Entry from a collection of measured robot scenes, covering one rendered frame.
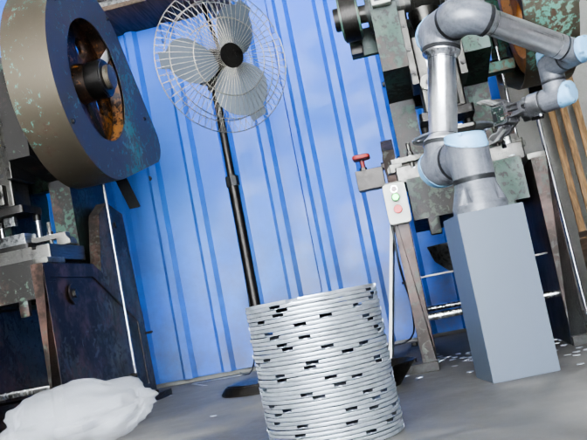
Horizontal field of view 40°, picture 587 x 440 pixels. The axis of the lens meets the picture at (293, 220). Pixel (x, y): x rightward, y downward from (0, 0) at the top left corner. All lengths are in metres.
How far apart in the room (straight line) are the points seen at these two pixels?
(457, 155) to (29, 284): 1.67
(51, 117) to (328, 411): 1.75
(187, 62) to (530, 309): 1.67
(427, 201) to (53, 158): 1.38
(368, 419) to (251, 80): 1.91
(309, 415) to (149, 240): 2.83
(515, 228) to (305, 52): 2.36
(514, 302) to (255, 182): 2.30
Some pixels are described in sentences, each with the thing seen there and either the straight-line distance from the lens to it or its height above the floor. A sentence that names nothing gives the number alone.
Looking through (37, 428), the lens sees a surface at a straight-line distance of 2.51.
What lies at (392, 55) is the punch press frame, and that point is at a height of 1.11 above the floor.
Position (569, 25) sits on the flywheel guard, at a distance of 2.89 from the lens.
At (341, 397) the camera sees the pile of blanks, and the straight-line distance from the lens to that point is 1.63.
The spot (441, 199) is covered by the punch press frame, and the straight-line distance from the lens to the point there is 2.78.
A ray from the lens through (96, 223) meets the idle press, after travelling 3.56.
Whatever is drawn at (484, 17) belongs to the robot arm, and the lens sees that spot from 2.42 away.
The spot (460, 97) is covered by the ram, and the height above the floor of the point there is 0.91.
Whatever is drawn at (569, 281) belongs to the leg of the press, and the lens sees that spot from 2.74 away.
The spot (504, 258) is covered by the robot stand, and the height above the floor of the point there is 0.31.
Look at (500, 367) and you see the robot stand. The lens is 2.19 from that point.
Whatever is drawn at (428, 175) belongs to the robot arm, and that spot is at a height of 0.59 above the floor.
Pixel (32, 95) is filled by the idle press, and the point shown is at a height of 1.20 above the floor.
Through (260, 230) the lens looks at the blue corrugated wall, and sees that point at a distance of 4.21.
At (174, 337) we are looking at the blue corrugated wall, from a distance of 4.33.
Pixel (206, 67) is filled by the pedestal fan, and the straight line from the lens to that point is 3.20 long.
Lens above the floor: 0.30
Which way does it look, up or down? 6 degrees up
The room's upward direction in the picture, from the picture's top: 11 degrees counter-clockwise
